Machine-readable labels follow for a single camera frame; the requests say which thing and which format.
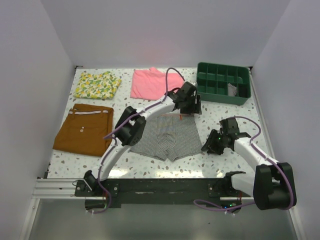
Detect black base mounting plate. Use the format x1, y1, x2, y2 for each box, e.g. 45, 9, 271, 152
74, 178, 252, 210

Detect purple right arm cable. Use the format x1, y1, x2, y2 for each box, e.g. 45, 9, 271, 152
193, 115, 293, 210

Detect lemon print folded cloth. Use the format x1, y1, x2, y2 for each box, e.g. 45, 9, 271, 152
73, 71, 122, 100

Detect grey rolled underwear in tray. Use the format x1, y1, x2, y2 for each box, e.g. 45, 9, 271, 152
227, 83, 238, 97

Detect brown folded trousers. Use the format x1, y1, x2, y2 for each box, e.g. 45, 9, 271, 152
52, 103, 114, 157

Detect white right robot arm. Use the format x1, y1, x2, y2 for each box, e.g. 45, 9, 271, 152
201, 116, 297, 210

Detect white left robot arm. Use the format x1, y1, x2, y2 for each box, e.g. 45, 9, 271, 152
83, 81, 201, 196

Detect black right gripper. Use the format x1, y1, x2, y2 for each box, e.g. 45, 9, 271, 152
201, 129, 227, 156

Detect green compartment tray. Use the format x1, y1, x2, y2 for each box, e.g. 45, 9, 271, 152
196, 62, 252, 106

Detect pink folded shirt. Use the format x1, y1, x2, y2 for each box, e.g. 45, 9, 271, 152
130, 66, 186, 102

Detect grey striped underwear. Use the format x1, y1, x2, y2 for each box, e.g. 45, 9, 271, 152
130, 114, 202, 162

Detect aluminium front rail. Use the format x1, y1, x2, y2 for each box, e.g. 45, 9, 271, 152
31, 178, 253, 201

